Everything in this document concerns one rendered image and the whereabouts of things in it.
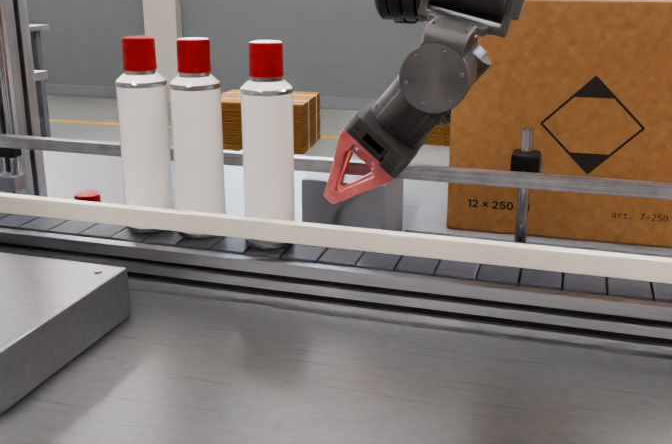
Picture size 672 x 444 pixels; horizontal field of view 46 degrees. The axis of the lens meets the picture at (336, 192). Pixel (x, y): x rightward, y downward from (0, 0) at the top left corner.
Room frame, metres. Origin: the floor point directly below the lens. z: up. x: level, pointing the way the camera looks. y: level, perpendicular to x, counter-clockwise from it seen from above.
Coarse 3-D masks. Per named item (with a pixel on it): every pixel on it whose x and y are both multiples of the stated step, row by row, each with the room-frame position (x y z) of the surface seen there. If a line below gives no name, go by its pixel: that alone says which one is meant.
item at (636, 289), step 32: (0, 224) 0.83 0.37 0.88; (32, 224) 0.83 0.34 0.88; (64, 224) 0.83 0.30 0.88; (96, 224) 0.83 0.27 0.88; (288, 256) 0.73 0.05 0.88; (320, 256) 0.73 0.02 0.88; (352, 256) 0.73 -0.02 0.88; (384, 256) 0.73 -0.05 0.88; (544, 288) 0.65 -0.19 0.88; (576, 288) 0.65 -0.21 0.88; (608, 288) 0.65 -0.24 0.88; (640, 288) 0.65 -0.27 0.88
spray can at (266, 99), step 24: (264, 48) 0.75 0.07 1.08; (264, 72) 0.75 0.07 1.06; (264, 96) 0.75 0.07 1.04; (288, 96) 0.76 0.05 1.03; (264, 120) 0.75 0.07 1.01; (288, 120) 0.76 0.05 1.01; (264, 144) 0.75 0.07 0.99; (288, 144) 0.76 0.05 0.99; (264, 168) 0.75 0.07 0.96; (288, 168) 0.76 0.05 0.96; (264, 192) 0.75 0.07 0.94; (288, 192) 0.76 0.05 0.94; (264, 216) 0.75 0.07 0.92; (288, 216) 0.76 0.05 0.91
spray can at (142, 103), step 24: (144, 48) 0.81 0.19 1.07; (144, 72) 0.81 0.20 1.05; (120, 96) 0.80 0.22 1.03; (144, 96) 0.80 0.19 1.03; (120, 120) 0.80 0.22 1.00; (144, 120) 0.79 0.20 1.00; (168, 120) 0.82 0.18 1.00; (144, 144) 0.79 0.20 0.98; (168, 144) 0.82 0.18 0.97; (144, 168) 0.79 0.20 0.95; (168, 168) 0.81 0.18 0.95; (144, 192) 0.79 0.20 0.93; (168, 192) 0.81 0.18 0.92
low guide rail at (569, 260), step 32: (0, 192) 0.83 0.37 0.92; (128, 224) 0.78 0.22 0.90; (160, 224) 0.76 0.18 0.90; (192, 224) 0.75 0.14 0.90; (224, 224) 0.74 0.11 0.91; (256, 224) 0.73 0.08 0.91; (288, 224) 0.72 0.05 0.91; (320, 224) 0.72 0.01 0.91; (416, 256) 0.69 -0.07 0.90; (448, 256) 0.68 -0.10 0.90; (480, 256) 0.67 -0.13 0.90; (512, 256) 0.66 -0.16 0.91; (544, 256) 0.65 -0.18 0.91; (576, 256) 0.65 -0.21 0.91; (608, 256) 0.64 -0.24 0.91; (640, 256) 0.64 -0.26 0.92
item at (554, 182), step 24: (0, 144) 0.91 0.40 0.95; (24, 144) 0.90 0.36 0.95; (48, 144) 0.89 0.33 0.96; (72, 144) 0.88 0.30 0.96; (96, 144) 0.87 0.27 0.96; (120, 144) 0.86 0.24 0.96; (312, 168) 0.80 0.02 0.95; (360, 168) 0.78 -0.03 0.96; (408, 168) 0.77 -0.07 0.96; (432, 168) 0.76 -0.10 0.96; (456, 168) 0.76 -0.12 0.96; (576, 192) 0.72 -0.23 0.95; (600, 192) 0.71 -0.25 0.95; (624, 192) 0.71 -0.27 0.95; (648, 192) 0.70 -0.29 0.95
